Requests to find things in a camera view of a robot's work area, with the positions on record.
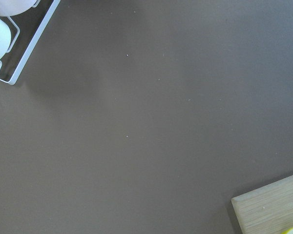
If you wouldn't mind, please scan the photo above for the wooden cutting board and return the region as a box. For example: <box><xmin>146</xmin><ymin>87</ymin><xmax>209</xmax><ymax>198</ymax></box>
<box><xmin>231</xmin><ymin>175</ymin><xmax>293</xmax><ymax>234</ymax></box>

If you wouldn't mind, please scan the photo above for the pink ice bucket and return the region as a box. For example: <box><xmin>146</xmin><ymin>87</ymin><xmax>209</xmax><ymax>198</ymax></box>
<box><xmin>0</xmin><ymin>0</ymin><xmax>39</xmax><ymax>17</ymax></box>

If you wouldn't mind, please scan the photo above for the white wire rack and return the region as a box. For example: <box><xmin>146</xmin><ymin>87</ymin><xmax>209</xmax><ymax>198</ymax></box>
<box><xmin>0</xmin><ymin>0</ymin><xmax>60</xmax><ymax>85</ymax></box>

